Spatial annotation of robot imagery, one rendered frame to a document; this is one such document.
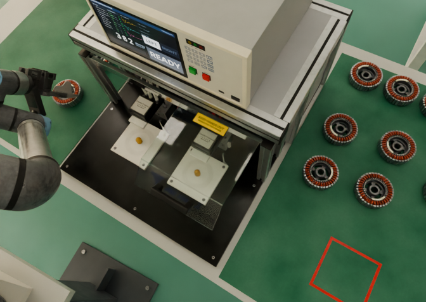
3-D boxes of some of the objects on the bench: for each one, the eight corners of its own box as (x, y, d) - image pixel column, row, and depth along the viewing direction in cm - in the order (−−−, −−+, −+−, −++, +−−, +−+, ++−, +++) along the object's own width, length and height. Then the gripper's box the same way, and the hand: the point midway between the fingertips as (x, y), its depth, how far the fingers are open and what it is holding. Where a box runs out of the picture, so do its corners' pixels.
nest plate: (145, 170, 118) (144, 169, 117) (111, 150, 122) (110, 149, 121) (169, 135, 123) (168, 134, 121) (135, 117, 127) (135, 115, 125)
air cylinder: (167, 121, 125) (164, 113, 120) (151, 112, 127) (147, 105, 122) (175, 110, 126) (172, 103, 121) (158, 101, 128) (155, 94, 123)
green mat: (423, 408, 88) (423, 408, 88) (218, 276, 105) (218, 276, 104) (513, 120, 117) (513, 120, 117) (342, 52, 133) (342, 52, 133)
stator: (75, 111, 132) (71, 106, 129) (51, 105, 134) (45, 99, 131) (88, 87, 136) (84, 82, 133) (64, 81, 138) (59, 75, 135)
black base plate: (215, 267, 106) (215, 266, 104) (62, 170, 123) (59, 168, 121) (284, 144, 120) (285, 141, 118) (138, 72, 137) (136, 69, 135)
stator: (298, 185, 114) (300, 182, 110) (305, 155, 118) (307, 151, 114) (333, 195, 111) (336, 191, 108) (338, 163, 116) (342, 159, 112)
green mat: (54, 172, 123) (54, 172, 123) (-57, 101, 139) (-57, 101, 139) (194, -6, 152) (194, -6, 151) (89, -47, 168) (89, -47, 168)
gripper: (49, 74, 107) (86, 79, 126) (-3, 61, 111) (40, 68, 130) (45, 101, 108) (82, 102, 127) (-7, 87, 112) (37, 90, 131)
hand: (60, 92), depth 129 cm, fingers open, 14 cm apart
